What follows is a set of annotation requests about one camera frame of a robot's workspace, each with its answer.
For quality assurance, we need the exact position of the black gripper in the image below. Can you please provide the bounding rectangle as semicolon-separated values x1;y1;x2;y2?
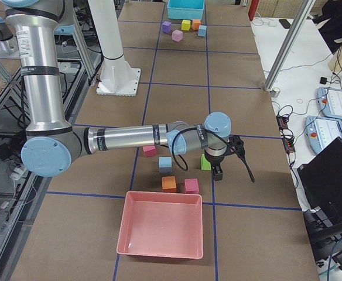
204;150;225;181

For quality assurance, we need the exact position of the light blue block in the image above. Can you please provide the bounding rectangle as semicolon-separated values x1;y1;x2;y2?
158;156;172;173
197;25;207;37

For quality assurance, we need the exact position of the green block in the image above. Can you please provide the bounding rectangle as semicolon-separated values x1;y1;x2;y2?
200;154;211;170

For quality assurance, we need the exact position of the right pink block near tray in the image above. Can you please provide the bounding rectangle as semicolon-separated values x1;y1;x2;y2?
184;178;200;194

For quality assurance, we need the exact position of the right orange block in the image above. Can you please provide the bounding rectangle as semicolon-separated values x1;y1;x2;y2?
162;176;177;193

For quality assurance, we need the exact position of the orange block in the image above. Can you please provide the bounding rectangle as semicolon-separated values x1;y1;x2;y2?
191;19;201;30
162;176;177;193

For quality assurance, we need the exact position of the right pink block far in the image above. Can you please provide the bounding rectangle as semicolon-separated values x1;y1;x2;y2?
142;145;157;157

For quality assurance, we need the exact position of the pink plastic tray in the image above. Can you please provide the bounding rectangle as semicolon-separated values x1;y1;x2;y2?
117;191;203;259

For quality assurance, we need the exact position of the lower teach pendant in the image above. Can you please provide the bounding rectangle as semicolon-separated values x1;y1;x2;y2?
305;115;342;155

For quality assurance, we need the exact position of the teach pendant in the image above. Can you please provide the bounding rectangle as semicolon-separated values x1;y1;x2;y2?
305;115;342;155
316;87;342;120

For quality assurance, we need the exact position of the upper teach pendant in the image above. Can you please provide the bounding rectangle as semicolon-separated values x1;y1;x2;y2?
316;87;342;120

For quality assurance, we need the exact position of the light pink block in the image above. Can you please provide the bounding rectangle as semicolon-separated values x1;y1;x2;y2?
172;30;183;42

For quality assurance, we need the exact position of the left orange block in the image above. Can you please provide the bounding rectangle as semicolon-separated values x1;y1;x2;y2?
191;19;201;30

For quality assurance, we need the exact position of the yellow block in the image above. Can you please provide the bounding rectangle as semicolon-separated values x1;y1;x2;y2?
181;19;191;31

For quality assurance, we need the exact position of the left purple block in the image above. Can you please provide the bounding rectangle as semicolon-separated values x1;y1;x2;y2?
162;20;172;33

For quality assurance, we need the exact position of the black phone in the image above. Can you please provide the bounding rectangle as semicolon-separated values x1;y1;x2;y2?
278;18;291;29

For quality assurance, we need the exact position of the blue plastic bin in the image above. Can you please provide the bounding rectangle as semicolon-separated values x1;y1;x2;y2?
167;0;205;20

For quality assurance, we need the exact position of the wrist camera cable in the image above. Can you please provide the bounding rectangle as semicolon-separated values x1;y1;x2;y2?
170;128;256;184

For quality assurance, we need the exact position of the aluminium frame post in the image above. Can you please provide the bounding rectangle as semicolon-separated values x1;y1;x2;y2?
262;0;316;98

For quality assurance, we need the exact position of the white camera post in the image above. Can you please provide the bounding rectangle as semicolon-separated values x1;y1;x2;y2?
88;0;141;97

